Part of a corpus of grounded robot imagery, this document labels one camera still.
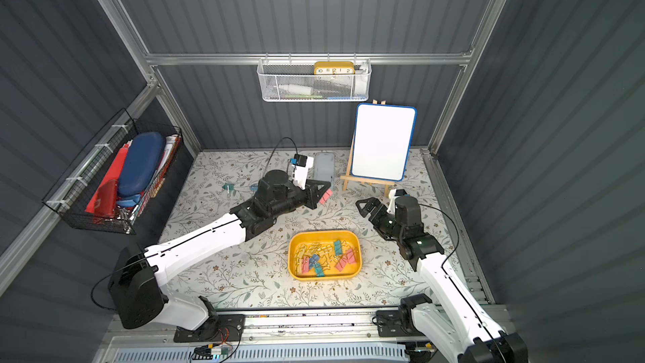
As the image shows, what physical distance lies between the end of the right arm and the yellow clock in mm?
465

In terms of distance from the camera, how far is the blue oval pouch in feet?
2.24

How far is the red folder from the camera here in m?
0.64

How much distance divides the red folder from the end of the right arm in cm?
67

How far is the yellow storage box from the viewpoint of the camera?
33.0 inches

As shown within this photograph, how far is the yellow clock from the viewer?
0.88 metres
